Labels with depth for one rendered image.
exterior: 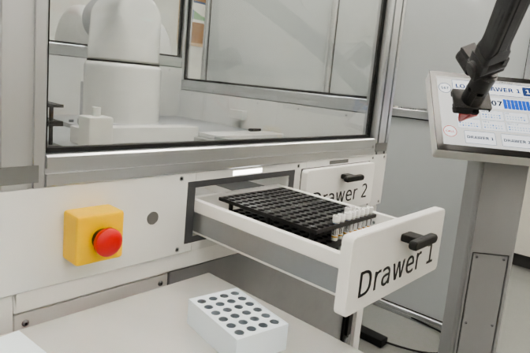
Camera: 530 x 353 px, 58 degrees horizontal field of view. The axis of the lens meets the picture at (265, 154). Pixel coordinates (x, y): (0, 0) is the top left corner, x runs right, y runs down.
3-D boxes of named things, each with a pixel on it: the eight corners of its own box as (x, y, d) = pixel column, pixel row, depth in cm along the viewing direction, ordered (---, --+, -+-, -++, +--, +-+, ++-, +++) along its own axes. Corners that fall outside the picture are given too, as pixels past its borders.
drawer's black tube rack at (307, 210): (371, 248, 85) (376, 213, 84) (311, 271, 73) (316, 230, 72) (279, 217, 100) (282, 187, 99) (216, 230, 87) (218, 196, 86)
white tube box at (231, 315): (285, 349, 64) (289, 323, 64) (234, 368, 59) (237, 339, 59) (234, 310, 74) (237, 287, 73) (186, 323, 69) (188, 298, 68)
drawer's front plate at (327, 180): (370, 202, 128) (375, 162, 126) (303, 219, 106) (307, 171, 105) (364, 201, 129) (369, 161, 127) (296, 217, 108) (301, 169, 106)
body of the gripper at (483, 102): (449, 92, 135) (458, 75, 128) (486, 94, 134) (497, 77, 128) (452, 110, 131) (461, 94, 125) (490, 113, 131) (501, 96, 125)
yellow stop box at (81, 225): (125, 258, 70) (127, 211, 69) (77, 269, 65) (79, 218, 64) (107, 247, 73) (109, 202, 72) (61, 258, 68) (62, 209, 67)
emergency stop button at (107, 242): (124, 254, 67) (125, 228, 67) (97, 261, 64) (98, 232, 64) (113, 248, 69) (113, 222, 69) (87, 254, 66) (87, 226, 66)
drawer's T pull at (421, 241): (437, 242, 72) (438, 233, 72) (415, 252, 66) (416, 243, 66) (415, 235, 74) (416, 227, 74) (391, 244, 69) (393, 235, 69)
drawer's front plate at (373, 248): (436, 269, 83) (446, 208, 82) (343, 319, 62) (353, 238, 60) (427, 265, 85) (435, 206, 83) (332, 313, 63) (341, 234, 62)
